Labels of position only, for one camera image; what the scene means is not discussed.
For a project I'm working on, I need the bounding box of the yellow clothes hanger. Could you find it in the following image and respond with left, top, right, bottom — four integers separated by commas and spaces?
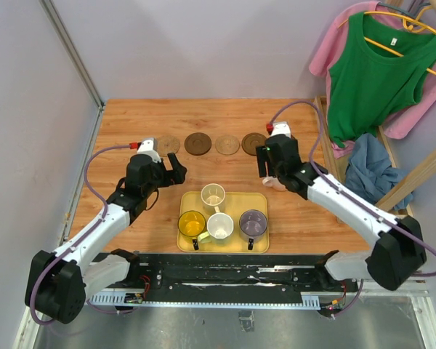
339, 10, 436, 78

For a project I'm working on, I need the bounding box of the pink t-shirt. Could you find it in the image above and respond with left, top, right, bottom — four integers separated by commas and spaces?
309, 1, 436, 158

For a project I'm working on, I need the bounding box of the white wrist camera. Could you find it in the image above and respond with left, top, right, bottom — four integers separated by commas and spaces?
266, 121, 291, 138
129, 137, 161, 165

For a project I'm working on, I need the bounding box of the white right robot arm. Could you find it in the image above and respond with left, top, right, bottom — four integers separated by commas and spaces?
256, 135, 427, 291

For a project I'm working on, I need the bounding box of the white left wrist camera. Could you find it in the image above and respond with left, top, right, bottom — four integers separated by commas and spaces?
129, 137, 161, 165

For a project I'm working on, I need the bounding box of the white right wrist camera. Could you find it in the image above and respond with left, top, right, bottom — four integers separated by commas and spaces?
266, 121, 291, 138

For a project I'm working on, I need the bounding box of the cream mug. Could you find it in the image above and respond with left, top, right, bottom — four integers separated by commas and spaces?
201, 183, 226, 215

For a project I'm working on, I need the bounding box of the yellow plastic tray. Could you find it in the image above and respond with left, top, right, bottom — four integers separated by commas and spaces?
177, 192, 270, 254

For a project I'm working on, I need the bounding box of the yellow glass mug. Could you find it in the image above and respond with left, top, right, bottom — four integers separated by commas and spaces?
177, 210, 209, 251

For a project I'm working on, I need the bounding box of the pink mug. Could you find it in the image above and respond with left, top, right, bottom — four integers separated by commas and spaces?
262, 177, 286, 192

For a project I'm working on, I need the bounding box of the green tank top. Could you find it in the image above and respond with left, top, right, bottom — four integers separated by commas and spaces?
326, 11, 436, 148

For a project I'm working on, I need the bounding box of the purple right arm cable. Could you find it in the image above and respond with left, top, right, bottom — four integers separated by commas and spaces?
270, 100, 436, 321

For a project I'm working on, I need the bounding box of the white faceted mug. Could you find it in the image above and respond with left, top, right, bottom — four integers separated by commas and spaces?
198, 212, 234, 244

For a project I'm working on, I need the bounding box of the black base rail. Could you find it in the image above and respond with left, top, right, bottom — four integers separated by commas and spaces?
138, 253, 358, 292

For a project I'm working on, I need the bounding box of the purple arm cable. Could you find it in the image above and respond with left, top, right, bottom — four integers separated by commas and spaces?
270, 100, 436, 321
32, 143, 139, 325

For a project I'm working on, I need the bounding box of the blue cloth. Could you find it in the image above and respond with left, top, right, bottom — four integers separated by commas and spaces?
344, 133, 408, 204

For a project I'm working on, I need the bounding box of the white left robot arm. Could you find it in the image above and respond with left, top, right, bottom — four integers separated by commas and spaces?
25, 151, 187, 326

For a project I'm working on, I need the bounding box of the dark brown wooden coaster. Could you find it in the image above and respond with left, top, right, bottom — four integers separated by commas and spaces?
241, 132, 267, 156
184, 132, 211, 156

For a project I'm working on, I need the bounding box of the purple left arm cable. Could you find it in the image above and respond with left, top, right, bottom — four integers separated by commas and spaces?
32, 143, 139, 325

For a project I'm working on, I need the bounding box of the purple black mug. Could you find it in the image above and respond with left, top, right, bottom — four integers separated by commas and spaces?
238, 209, 268, 251

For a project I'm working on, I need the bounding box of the light wooden rack frame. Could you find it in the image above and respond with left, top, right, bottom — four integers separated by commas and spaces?
314, 96, 436, 216

